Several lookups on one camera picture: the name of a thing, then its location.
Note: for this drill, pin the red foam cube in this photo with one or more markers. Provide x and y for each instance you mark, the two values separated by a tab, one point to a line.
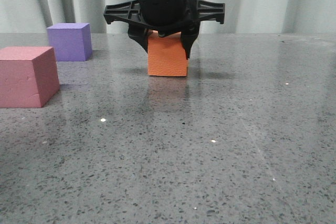
29	76

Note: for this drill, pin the purple foam cube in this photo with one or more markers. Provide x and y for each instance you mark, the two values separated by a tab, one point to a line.
71	41

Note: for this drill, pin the grey-green pleated curtain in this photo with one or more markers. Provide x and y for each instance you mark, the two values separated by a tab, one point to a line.
241	16

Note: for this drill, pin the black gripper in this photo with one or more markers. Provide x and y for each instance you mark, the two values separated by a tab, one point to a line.
166	17

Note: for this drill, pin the orange foam cube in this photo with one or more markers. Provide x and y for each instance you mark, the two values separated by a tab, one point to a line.
166	56

